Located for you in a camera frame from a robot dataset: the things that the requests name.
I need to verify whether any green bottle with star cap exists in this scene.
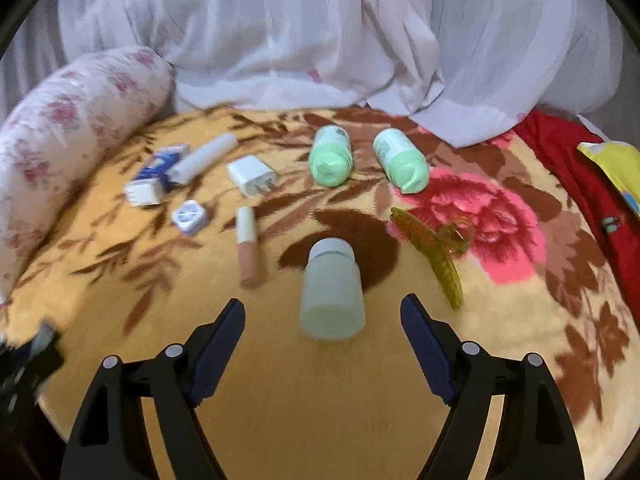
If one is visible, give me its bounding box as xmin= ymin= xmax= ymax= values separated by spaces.
xmin=307 ymin=125 xmax=354 ymax=188

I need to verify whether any floral fleece blanket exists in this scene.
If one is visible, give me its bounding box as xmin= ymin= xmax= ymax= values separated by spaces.
xmin=5 ymin=104 xmax=636 ymax=480

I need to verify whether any white charger plug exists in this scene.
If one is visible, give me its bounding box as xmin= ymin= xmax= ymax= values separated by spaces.
xmin=227 ymin=155 xmax=279 ymax=199

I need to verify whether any green bottle with flip cap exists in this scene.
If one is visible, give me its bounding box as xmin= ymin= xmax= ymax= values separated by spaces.
xmin=372 ymin=128 xmax=431 ymax=194

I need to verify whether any white plastic jar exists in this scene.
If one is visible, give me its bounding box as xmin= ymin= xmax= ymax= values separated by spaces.
xmin=299 ymin=238 xmax=366 ymax=343

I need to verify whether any white sheer curtain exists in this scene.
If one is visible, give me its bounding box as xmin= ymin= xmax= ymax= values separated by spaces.
xmin=55 ymin=0 xmax=626 ymax=149

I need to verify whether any yellow-green hair claw clip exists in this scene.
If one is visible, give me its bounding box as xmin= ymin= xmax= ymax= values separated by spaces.
xmin=390 ymin=207 xmax=476 ymax=311

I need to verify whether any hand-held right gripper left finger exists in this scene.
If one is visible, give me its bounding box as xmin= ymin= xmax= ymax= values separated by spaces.
xmin=60 ymin=298 xmax=247 ymax=480

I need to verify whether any yellow printed packet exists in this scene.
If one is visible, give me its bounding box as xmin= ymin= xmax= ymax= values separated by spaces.
xmin=576 ymin=141 xmax=640 ymax=217

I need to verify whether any white paper tube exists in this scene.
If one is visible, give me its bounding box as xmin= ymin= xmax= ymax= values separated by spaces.
xmin=167 ymin=133 xmax=238 ymax=185

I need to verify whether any small white box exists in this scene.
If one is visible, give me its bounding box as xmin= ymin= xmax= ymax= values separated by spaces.
xmin=124 ymin=180 xmax=165 ymax=208

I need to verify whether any round blue-white case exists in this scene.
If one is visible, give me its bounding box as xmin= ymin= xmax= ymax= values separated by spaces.
xmin=171 ymin=199 xmax=207 ymax=237

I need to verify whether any pink lip gloss tube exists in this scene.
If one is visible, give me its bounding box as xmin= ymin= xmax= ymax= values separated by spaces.
xmin=236 ymin=206 xmax=260 ymax=286

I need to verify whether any red cloth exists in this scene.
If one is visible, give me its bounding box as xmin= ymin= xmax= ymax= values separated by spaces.
xmin=513 ymin=111 xmax=640 ymax=321

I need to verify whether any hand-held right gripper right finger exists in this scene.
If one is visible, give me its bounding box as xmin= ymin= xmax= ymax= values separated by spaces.
xmin=400 ymin=294 xmax=586 ymax=480

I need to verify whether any floral bolster pillow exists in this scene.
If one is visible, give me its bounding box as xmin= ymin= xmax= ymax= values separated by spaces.
xmin=0 ymin=46 xmax=177 ymax=301

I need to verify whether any blue and white carton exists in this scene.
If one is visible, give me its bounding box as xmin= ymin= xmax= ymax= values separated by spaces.
xmin=136 ymin=143 xmax=191 ymax=184

